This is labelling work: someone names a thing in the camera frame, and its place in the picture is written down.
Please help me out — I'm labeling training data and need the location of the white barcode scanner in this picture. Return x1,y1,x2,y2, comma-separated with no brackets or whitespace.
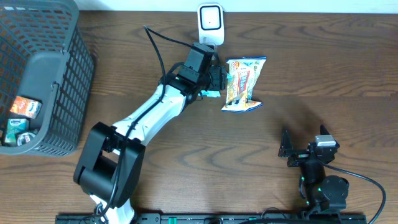
197,3,224,46

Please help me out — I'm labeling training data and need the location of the grey plastic mesh basket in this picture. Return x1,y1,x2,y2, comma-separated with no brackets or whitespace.
1,1,95,157

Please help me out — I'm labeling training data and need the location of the round black lidded cup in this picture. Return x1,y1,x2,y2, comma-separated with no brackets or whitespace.
16,132,36,146

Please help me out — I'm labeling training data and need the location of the orange juice carton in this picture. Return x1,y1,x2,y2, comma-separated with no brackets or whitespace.
10,96,42,119

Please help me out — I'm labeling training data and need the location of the teal candy wrapper bag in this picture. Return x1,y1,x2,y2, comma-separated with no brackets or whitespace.
200,73,229,98

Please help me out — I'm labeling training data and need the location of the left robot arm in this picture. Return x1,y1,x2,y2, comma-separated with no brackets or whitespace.
73,62,226,223

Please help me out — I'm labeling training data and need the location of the yellow blue snack bag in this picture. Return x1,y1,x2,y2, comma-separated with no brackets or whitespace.
221,56,267,113

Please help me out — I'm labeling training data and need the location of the green tissue pack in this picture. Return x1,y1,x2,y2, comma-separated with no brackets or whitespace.
4,118,29,146

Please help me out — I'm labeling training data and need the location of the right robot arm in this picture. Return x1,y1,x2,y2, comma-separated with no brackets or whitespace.
278,125,349,219

